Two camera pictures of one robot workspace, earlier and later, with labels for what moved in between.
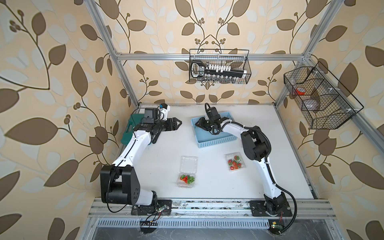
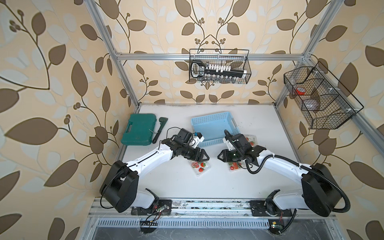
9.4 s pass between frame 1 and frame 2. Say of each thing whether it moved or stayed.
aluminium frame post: stayed
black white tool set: stayed
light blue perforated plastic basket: stayed
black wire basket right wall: stayed
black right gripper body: moved
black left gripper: moved
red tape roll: stayed
